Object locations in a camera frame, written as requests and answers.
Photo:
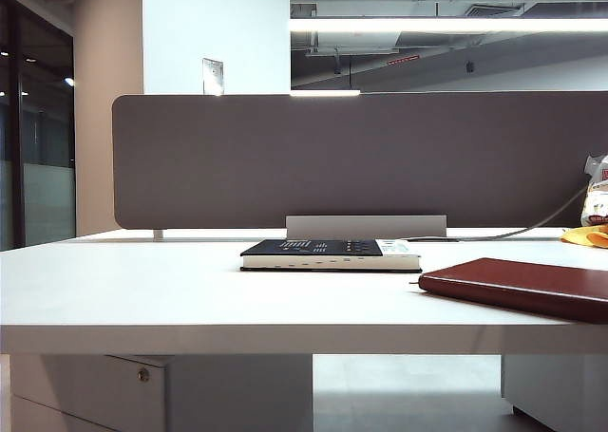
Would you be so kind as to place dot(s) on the red ceiling sign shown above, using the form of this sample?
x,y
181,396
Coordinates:
x,y
403,60

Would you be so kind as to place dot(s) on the black hardcover book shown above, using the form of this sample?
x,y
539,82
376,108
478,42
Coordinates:
x,y
309,261

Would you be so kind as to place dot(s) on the white side cabinet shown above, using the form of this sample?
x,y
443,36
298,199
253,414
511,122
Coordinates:
x,y
560,389

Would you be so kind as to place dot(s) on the round drawer lock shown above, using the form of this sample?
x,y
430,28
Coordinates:
x,y
142,375

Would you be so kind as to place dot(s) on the dark framed glass door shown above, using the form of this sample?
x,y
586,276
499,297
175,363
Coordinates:
x,y
19,142

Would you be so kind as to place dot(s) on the short pendant light bar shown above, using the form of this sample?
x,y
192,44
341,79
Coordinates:
x,y
323,93

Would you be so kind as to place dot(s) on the long ceiling light strip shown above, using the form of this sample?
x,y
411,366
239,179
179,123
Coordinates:
x,y
427,24

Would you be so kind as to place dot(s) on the ceiling air vent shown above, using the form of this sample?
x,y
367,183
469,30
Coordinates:
x,y
491,11

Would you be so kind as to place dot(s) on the white drawer cabinet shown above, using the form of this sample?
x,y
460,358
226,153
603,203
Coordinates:
x,y
214,394

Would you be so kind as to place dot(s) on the clear snack bag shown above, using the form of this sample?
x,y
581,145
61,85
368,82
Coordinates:
x,y
597,199

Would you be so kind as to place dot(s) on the yellow cloth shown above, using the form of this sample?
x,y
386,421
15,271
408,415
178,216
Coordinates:
x,y
582,236

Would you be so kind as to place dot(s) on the white partition support bracket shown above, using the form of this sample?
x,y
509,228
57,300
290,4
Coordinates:
x,y
158,234

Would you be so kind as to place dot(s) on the silver wall plate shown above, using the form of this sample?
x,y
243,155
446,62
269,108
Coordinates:
x,y
213,76

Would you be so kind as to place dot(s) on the red hardcover book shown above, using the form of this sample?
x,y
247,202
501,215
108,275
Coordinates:
x,y
522,285

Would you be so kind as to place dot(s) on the gray desk partition screen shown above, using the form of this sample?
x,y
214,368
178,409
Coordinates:
x,y
332,161

